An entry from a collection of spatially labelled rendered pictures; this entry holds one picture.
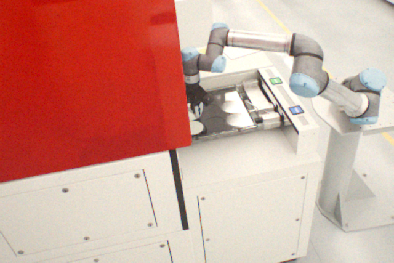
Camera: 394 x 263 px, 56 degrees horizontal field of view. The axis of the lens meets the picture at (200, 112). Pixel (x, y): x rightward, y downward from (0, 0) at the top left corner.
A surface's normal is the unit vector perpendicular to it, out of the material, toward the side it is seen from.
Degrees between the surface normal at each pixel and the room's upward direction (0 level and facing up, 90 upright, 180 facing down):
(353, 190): 90
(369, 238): 0
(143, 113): 90
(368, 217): 0
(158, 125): 90
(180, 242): 90
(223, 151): 0
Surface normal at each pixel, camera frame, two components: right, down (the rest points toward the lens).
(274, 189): 0.20, 0.57
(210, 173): -0.08, -0.80
